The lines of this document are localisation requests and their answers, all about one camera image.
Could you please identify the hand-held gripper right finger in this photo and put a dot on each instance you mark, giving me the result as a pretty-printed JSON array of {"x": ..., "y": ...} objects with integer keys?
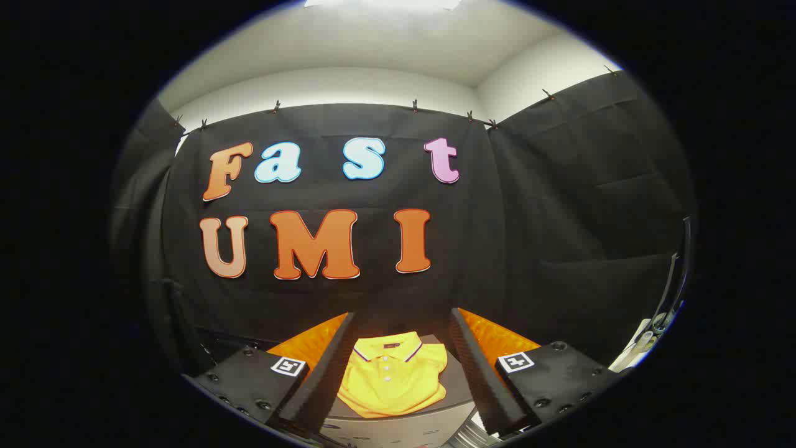
[{"x": 476, "y": 367}]

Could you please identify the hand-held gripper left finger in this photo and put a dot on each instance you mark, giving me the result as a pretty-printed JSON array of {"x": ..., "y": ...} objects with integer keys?
[{"x": 336, "y": 367}]

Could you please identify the yellow polo shirt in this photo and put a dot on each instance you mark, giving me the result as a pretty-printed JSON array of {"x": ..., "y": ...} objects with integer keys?
[{"x": 392, "y": 379}]

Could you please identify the grey side table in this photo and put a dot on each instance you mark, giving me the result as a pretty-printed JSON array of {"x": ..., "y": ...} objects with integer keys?
[{"x": 457, "y": 379}]

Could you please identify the black backdrop cloth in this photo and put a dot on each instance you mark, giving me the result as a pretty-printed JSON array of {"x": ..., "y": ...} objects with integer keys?
[{"x": 497, "y": 249}]

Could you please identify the white plastic object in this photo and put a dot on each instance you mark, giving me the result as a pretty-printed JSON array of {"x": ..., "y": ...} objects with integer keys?
[{"x": 634, "y": 348}]

